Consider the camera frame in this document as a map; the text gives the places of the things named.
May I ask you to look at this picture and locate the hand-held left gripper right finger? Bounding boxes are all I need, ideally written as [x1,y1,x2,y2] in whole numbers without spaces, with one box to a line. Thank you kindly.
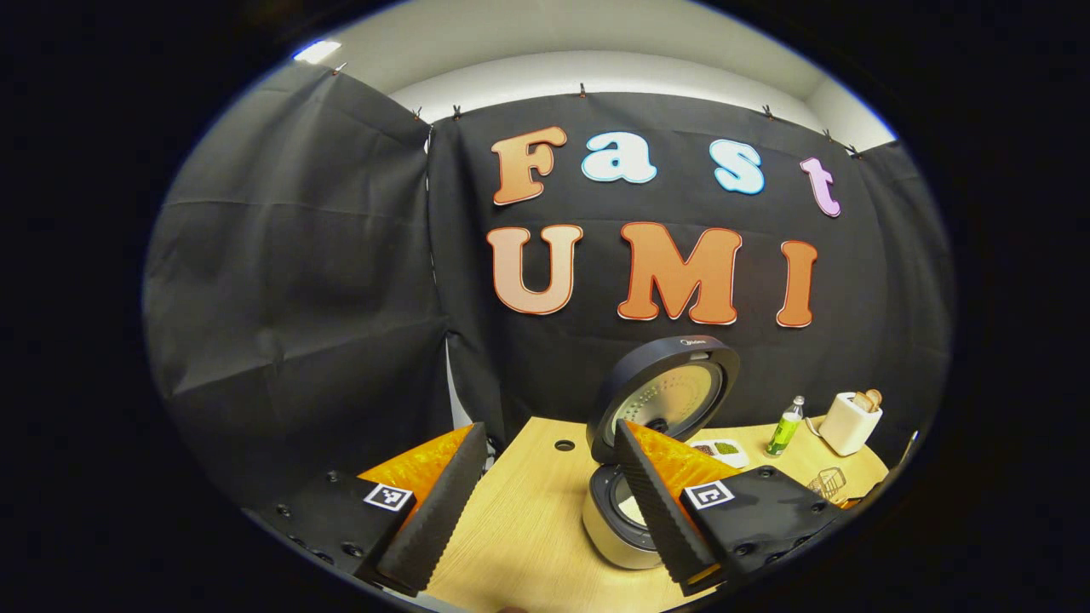
[613,419,844,597]

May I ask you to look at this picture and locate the white divided grain dish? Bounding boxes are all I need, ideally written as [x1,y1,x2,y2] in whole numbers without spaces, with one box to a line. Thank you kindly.
[688,438,750,470]

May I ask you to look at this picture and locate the black rice cooker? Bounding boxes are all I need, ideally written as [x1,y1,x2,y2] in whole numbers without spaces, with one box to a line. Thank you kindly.
[582,335,742,570]

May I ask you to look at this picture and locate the green drink bottle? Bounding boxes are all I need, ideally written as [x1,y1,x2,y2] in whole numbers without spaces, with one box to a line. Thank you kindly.
[765,395,806,458]

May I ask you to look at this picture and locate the white toaster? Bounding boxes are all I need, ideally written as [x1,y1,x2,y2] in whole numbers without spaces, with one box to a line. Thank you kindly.
[819,392,884,456]

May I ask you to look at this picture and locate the metal wire chopstick holder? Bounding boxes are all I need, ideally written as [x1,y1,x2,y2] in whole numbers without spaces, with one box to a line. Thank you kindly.
[806,467,848,503]

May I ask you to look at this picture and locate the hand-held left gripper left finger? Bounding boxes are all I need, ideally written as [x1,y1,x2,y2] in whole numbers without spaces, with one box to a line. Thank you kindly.
[243,421,489,597]

